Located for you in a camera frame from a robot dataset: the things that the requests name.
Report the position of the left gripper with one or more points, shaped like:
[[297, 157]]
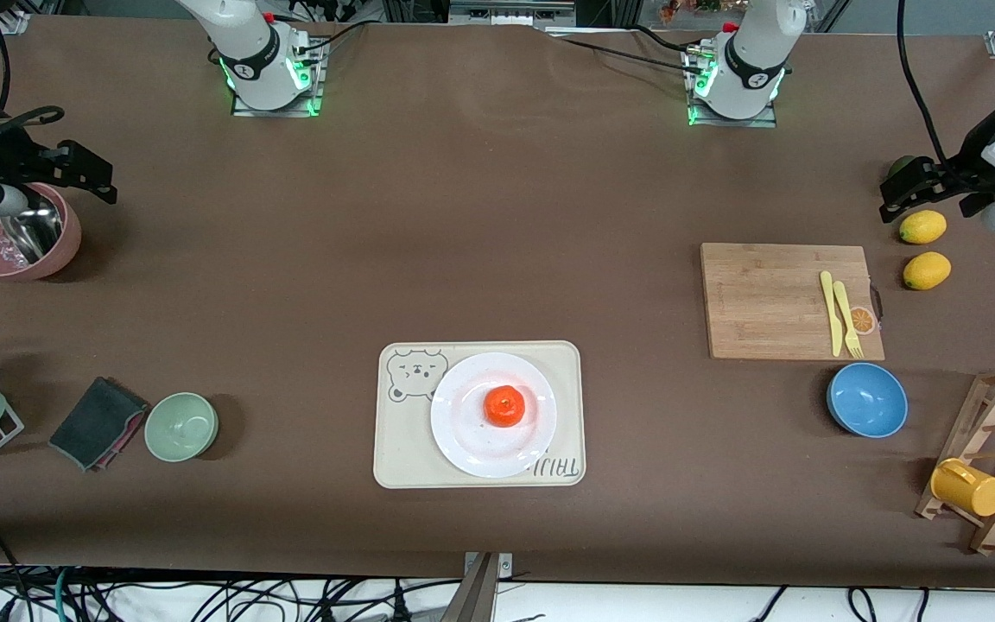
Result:
[[960, 171]]

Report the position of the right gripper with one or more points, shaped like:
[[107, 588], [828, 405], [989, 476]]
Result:
[[7, 154]]

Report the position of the white round plate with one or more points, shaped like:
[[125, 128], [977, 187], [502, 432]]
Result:
[[463, 432]]

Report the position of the orange fruit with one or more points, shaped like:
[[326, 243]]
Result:
[[504, 406]]

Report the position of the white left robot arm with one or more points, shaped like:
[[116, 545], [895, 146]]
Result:
[[752, 60]]

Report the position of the yellow lemon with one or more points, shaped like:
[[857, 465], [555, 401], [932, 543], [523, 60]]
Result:
[[922, 226], [927, 270]]

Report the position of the dark green avocado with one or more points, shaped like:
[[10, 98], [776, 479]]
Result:
[[899, 164]]

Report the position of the steel cup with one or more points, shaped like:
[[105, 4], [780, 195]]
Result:
[[31, 238]]

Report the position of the clear ice pieces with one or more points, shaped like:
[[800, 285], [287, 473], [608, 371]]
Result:
[[3, 250]]

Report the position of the yellow plastic fork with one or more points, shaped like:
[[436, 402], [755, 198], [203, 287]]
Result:
[[847, 315]]

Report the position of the yellow plastic knife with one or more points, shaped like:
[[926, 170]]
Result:
[[832, 320]]

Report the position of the wooden cutting board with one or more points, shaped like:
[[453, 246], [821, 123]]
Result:
[[782, 298]]

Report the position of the blue bowl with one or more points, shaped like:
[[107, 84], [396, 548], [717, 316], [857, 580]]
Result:
[[867, 399]]

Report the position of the wooden mug rack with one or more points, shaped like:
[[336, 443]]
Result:
[[985, 419]]

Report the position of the dark grey folded cloth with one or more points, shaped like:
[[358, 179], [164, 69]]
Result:
[[96, 423]]

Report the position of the pale green bowl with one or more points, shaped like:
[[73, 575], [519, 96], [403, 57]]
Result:
[[180, 426]]

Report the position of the yellow mug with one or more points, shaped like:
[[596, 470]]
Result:
[[972, 491]]

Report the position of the cream bear print tray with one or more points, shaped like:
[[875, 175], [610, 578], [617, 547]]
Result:
[[402, 449]]

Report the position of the metal table edge bracket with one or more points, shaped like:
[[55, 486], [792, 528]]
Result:
[[476, 587]]

